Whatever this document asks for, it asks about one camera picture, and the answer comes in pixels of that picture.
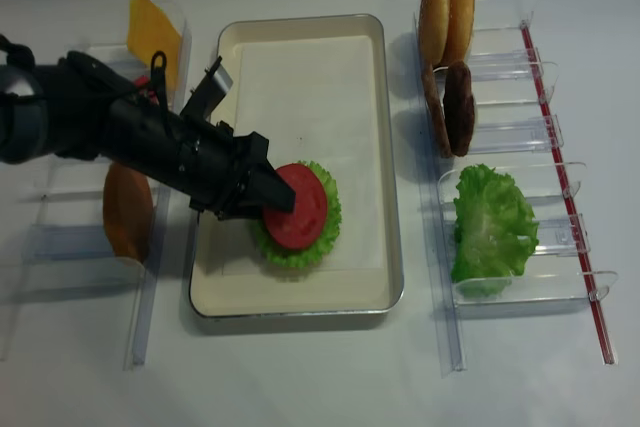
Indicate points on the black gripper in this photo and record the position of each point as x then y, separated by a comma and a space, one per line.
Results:
226, 175

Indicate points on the red tomato slice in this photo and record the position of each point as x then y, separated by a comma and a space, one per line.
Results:
302, 227

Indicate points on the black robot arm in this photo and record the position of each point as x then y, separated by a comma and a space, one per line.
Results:
80, 108

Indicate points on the green lettuce leaf on tray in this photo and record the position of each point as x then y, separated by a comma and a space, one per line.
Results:
299, 260

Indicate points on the light brown meat patty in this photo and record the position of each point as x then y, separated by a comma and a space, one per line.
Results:
436, 111

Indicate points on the yellow cheese slice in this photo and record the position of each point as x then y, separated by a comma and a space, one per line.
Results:
149, 31

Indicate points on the dark brown meat patty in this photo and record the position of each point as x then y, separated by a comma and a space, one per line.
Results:
459, 108

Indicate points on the green lettuce leaf in rack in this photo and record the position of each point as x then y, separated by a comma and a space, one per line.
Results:
495, 232

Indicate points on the white paper tray liner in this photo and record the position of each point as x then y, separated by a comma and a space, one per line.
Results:
315, 101

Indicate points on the cream metal baking tray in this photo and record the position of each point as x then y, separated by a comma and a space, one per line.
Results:
230, 278

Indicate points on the brown bun slice left rack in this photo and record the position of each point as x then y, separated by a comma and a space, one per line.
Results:
127, 212

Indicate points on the clear acrylic rack left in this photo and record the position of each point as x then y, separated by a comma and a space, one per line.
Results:
65, 254

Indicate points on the clear acrylic rack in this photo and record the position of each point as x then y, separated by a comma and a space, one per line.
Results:
65, 254
516, 134

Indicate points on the clear acrylic rack right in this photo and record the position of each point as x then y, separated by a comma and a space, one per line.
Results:
516, 134

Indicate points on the tan bun half front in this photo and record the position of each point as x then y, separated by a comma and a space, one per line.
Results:
433, 29

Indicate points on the tan bun half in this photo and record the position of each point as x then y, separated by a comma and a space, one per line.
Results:
433, 29
460, 29

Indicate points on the tan bun half rear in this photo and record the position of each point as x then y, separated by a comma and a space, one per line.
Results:
460, 29

